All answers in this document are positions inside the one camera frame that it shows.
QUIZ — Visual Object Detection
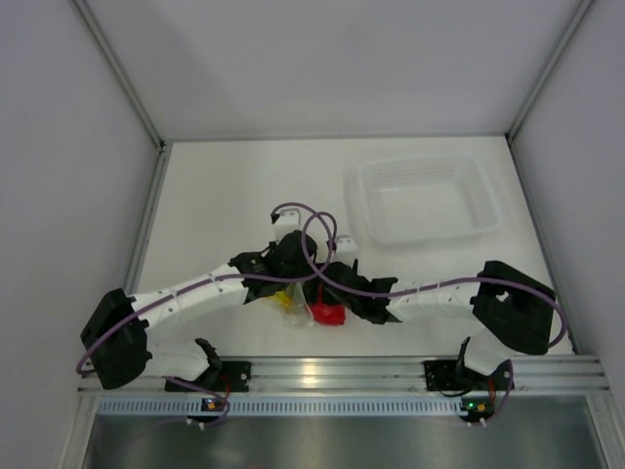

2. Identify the red fake dragon fruit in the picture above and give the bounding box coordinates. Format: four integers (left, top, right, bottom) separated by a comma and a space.
310, 285, 346, 326

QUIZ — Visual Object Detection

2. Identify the clear zip top bag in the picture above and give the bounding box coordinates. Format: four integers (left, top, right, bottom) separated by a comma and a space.
268, 283, 313, 327

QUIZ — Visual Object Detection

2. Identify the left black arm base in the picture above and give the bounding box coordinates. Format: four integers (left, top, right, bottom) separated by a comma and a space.
190, 360, 252, 393

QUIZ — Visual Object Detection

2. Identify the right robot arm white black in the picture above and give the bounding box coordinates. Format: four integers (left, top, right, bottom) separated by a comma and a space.
304, 260, 556, 388

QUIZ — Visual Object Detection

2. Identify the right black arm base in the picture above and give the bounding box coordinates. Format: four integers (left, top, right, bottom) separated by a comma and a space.
424, 360, 483, 397

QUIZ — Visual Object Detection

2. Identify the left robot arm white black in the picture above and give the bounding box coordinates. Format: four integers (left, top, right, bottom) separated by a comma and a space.
80, 230, 317, 391

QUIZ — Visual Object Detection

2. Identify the yellow fake banana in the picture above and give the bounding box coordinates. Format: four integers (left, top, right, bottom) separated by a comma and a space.
269, 291, 292, 314

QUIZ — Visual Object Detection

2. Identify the clear plastic basket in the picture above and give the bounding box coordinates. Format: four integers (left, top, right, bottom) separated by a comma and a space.
354, 152, 502, 247

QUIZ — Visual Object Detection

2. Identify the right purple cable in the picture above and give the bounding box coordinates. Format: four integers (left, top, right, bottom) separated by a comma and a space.
301, 212, 570, 426

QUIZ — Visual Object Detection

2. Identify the purple cable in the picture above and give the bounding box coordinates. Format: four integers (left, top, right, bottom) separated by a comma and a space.
301, 212, 570, 426
76, 202, 338, 429

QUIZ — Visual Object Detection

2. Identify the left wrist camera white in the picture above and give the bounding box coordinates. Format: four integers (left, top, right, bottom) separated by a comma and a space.
271, 208, 301, 242

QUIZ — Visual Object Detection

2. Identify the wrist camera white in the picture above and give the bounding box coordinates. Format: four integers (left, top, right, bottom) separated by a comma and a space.
334, 234, 358, 268
271, 208, 301, 242

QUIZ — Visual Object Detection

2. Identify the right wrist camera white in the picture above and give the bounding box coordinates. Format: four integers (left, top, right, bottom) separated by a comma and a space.
334, 234, 358, 268

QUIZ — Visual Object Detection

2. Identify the left aluminium frame post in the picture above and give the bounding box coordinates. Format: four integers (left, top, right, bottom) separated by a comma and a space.
72, 0, 167, 150

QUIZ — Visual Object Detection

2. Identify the aluminium frame post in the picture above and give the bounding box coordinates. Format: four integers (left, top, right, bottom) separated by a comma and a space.
505, 0, 602, 143
72, 0, 167, 150

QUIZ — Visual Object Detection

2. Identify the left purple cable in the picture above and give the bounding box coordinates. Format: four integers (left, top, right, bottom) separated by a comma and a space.
76, 202, 338, 429

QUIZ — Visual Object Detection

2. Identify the aluminium mounting rail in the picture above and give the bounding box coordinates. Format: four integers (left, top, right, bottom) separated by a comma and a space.
77, 355, 611, 395

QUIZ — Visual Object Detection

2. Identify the white slotted cable duct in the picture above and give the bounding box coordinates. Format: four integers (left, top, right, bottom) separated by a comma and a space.
98, 396, 469, 417

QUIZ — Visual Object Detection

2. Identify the right aluminium frame post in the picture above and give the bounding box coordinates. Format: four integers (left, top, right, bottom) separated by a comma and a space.
505, 0, 602, 143

